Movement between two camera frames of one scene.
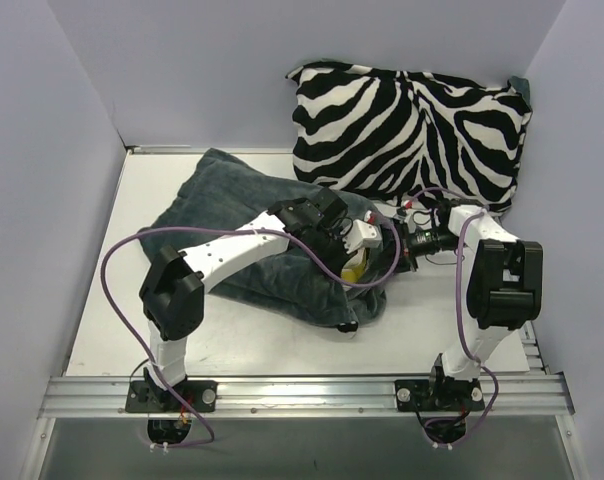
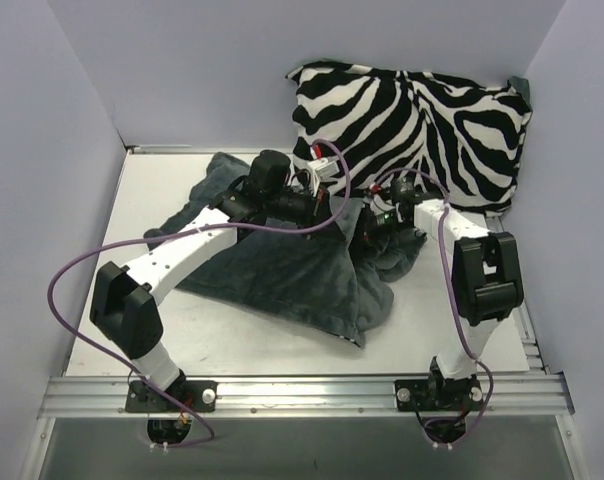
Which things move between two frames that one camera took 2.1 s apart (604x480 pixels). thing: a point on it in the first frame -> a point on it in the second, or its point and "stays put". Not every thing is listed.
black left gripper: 339,257 -> 320,211
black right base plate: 450,394 stays put
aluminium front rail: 529,395 stays put
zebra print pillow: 383,135 stays put
